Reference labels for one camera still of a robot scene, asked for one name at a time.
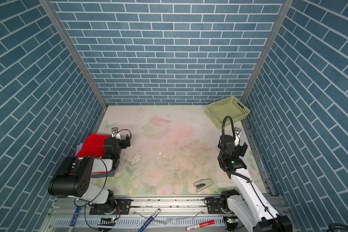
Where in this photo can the left aluminium corner post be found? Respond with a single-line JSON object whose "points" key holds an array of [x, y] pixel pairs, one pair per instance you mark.
{"points": [[60, 28]]}

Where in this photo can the right aluminium corner post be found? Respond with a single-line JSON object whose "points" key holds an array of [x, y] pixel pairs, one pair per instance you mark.
{"points": [[268, 45]]}

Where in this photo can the blue marker pen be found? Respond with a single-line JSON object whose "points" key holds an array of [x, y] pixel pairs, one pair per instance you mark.
{"points": [[149, 220], [73, 220]]}

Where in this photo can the aluminium frame rail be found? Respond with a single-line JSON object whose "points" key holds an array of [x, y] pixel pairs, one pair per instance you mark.
{"points": [[177, 213]]}

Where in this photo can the aluminium corner post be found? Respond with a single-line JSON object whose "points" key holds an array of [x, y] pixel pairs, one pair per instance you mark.
{"points": [[60, 28], [268, 45]]}

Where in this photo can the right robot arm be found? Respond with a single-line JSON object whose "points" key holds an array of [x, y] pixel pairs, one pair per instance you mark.
{"points": [[249, 205]]}

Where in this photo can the red marker pen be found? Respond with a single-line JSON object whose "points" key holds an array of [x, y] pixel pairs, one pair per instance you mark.
{"points": [[200, 225]]}

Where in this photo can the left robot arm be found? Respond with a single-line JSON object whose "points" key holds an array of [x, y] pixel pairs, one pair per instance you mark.
{"points": [[73, 177]]}

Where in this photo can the blue marker pen centre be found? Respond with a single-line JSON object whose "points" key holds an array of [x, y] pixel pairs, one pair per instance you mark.
{"points": [[149, 220]]}

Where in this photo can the blue marker pen left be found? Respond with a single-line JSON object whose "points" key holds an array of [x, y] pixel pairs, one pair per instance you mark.
{"points": [[73, 220]]}

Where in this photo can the folded purple t-shirt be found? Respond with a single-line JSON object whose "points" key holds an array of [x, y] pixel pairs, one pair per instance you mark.
{"points": [[78, 148]]}

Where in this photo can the grey stapler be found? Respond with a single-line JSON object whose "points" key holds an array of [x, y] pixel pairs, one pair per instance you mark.
{"points": [[202, 184]]}

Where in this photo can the red t-shirt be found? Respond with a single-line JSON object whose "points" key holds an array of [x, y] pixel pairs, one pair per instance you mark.
{"points": [[93, 145]]}

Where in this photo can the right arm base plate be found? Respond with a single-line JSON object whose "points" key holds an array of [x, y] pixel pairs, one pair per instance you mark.
{"points": [[215, 206]]}

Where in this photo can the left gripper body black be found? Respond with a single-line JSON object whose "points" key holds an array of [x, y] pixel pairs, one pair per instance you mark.
{"points": [[123, 144]]}

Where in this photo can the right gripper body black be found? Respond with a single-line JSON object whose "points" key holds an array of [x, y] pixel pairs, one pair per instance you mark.
{"points": [[239, 151]]}

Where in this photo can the pale green plastic basket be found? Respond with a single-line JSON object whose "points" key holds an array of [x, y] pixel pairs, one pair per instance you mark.
{"points": [[230, 106]]}

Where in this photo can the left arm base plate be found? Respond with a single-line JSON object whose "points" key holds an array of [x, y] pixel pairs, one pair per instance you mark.
{"points": [[123, 206]]}

